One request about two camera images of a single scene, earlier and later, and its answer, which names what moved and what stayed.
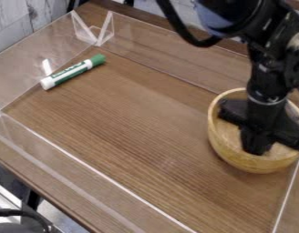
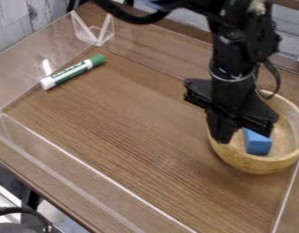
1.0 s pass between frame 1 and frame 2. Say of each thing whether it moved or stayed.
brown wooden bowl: stayed
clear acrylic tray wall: stayed
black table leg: stayed
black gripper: moved
